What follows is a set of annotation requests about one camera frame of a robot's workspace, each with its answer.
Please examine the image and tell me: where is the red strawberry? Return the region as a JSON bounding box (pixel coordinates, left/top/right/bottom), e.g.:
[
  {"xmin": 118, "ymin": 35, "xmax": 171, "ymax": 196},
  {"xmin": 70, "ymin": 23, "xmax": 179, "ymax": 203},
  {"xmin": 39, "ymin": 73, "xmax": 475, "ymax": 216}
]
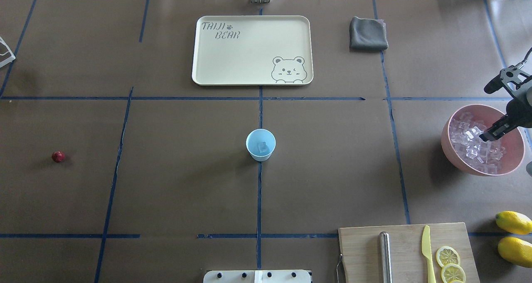
[{"xmin": 51, "ymin": 152, "xmax": 66, "ymax": 162}]

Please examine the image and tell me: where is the white wire cup rack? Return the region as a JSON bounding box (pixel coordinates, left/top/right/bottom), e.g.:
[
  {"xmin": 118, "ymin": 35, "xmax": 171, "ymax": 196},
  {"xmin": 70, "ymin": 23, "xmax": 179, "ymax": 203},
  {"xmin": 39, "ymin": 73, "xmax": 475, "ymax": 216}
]
[{"xmin": 0, "ymin": 37, "xmax": 16, "ymax": 68}]

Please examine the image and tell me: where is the whole lemon upper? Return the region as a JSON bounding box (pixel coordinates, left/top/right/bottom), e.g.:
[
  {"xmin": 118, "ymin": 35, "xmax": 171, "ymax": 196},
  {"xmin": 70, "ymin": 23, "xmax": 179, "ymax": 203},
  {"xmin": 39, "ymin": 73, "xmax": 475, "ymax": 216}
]
[{"xmin": 495, "ymin": 211, "xmax": 532, "ymax": 235}]

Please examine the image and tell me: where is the wooden cutting board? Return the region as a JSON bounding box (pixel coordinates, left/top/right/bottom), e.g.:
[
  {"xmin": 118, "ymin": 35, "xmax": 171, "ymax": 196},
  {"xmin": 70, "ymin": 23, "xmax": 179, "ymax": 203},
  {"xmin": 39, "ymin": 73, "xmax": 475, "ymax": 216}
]
[{"xmin": 339, "ymin": 222, "xmax": 480, "ymax": 283}]

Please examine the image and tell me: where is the pile of clear ice cubes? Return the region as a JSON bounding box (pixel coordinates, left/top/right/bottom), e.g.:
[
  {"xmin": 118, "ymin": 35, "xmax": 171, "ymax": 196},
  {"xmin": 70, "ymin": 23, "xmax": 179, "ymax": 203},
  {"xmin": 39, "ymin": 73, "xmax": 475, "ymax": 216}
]
[{"xmin": 448, "ymin": 111, "xmax": 507, "ymax": 175}]

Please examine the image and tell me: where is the cream bear serving tray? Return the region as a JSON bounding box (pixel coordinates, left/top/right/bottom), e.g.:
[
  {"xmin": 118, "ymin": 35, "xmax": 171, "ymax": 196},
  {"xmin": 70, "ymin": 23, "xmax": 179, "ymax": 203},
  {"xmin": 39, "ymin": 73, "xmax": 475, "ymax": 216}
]
[{"xmin": 191, "ymin": 15, "xmax": 314, "ymax": 86}]

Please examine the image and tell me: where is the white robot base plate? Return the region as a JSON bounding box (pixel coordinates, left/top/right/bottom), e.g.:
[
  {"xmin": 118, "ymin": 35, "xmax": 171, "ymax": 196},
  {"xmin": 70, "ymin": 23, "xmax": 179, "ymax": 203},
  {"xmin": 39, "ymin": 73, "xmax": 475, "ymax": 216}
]
[{"xmin": 203, "ymin": 269, "xmax": 313, "ymax": 283}]

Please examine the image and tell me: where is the pink bowl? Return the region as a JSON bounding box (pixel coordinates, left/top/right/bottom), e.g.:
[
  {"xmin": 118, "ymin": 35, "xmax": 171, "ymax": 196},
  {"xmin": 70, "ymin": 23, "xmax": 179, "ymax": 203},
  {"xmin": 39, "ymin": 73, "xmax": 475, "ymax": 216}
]
[{"xmin": 441, "ymin": 104, "xmax": 526, "ymax": 177}]

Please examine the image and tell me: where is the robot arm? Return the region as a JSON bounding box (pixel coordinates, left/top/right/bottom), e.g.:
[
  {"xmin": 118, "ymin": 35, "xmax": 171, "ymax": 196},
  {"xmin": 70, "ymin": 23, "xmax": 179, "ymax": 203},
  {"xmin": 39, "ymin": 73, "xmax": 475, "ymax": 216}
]
[{"xmin": 480, "ymin": 88, "xmax": 532, "ymax": 142}]

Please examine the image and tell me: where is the whole lemon lower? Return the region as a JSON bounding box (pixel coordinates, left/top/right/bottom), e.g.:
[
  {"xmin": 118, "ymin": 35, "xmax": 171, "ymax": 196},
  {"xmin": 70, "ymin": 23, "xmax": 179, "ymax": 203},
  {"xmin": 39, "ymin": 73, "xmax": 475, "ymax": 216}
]
[{"xmin": 497, "ymin": 237, "xmax": 532, "ymax": 268}]

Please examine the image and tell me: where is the lemon slice upper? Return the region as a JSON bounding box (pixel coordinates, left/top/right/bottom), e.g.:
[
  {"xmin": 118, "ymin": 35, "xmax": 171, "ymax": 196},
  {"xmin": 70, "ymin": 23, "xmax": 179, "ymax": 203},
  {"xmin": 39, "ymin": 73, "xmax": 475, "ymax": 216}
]
[{"xmin": 435, "ymin": 246, "xmax": 461, "ymax": 268}]

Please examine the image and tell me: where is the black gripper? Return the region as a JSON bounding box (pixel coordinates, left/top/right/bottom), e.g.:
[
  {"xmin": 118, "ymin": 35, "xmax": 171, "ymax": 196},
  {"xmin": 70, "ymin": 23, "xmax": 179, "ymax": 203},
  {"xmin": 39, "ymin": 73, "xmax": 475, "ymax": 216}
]
[{"xmin": 480, "ymin": 93, "xmax": 532, "ymax": 142}]

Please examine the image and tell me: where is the metal handled knife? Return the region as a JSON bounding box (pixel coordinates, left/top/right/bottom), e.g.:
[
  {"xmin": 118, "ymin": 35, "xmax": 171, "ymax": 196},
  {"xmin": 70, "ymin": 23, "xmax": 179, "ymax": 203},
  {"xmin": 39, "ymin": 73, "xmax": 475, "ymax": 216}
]
[{"xmin": 379, "ymin": 231, "xmax": 393, "ymax": 283}]

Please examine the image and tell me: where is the whole lemon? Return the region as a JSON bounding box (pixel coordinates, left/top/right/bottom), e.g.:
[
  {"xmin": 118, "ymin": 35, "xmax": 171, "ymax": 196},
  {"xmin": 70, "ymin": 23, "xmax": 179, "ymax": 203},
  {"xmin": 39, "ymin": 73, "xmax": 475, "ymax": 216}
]
[
  {"xmin": 497, "ymin": 237, "xmax": 532, "ymax": 268},
  {"xmin": 495, "ymin": 211, "xmax": 532, "ymax": 235}
]

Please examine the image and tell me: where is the folded grey cloth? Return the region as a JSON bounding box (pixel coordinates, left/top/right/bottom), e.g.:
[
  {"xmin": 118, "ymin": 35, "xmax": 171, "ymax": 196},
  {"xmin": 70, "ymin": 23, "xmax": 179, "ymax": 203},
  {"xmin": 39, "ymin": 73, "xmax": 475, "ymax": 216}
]
[{"xmin": 349, "ymin": 16, "xmax": 388, "ymax": 52}]

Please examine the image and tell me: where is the lemon slice lower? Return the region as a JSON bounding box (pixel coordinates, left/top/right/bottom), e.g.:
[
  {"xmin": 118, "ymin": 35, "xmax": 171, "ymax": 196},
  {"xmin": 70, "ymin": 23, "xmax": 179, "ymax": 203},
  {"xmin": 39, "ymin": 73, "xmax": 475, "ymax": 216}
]
[{"xmin": 440, "ymin": 263, "xmax": 467, "ymax": 283}]

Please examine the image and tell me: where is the clear ice cube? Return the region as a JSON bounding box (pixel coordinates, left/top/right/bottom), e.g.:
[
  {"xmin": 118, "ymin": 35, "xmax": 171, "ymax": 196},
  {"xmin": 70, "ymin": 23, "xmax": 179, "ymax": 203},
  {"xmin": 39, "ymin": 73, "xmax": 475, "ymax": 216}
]
[{"xmin": 258, "ymin": 141, "xmax": 270, "ymax": 156}]

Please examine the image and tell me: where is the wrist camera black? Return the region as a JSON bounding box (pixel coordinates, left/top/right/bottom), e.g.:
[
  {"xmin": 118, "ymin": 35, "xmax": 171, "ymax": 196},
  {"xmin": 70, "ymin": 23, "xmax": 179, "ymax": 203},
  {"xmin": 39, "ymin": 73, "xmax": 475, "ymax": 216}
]
[{"xmin": 484, "ymin": 63, "xmax": 531, "ymax": 98}]

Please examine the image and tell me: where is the yellow plastic knife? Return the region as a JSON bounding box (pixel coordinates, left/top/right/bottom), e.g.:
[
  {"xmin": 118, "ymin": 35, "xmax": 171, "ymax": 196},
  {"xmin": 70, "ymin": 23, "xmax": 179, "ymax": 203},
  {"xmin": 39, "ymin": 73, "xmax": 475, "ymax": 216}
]
[{"xmin": 421, "ymin": 225, "xmax": 436, "ymax": 283}]

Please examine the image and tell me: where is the light blue plastic cup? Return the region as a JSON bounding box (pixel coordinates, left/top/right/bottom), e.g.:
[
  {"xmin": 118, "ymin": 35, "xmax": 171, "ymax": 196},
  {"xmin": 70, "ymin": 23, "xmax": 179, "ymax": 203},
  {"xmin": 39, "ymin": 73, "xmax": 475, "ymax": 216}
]
[{"xmin": 245, "ymin": 128, "xmax": 277, "ymax": 162}]

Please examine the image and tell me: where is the lemon slice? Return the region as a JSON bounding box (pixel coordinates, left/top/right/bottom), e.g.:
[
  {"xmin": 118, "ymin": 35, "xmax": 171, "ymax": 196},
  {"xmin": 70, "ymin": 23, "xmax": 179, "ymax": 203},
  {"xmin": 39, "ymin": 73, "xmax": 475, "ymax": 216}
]
[
  {"xmin": 435, "ymin": 246, "xmax": 461, "ymax": 268},
  {"xmin": 440, "ymin": 263, "xmax": 467, "ymax": 283}
]

